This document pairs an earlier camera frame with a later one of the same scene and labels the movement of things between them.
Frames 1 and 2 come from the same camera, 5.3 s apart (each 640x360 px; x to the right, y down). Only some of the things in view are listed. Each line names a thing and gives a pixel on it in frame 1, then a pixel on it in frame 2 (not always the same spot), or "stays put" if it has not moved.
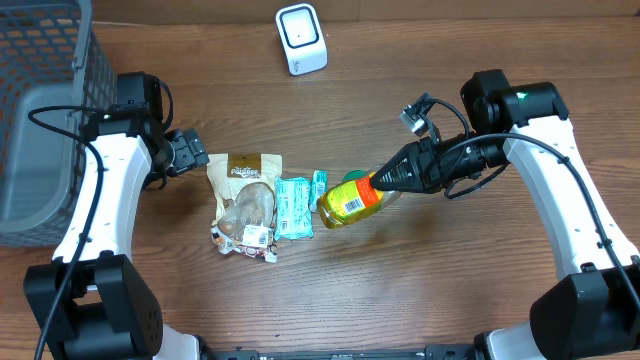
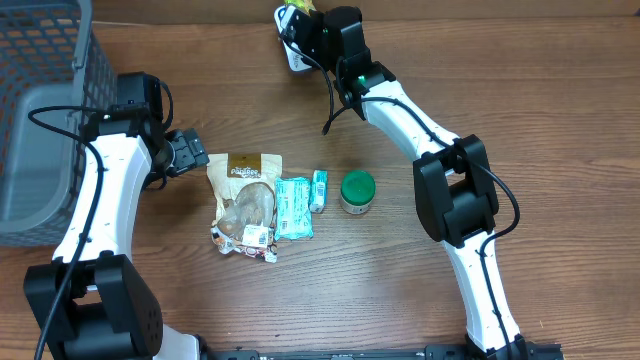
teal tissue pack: (293, 213) stays put
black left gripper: (192, 152) stays put
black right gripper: (421, 166) -> (302, 31)
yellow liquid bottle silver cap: (350, 200) -> (306, 5)
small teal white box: (319, 187) stays put
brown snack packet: (244, 185) stays put
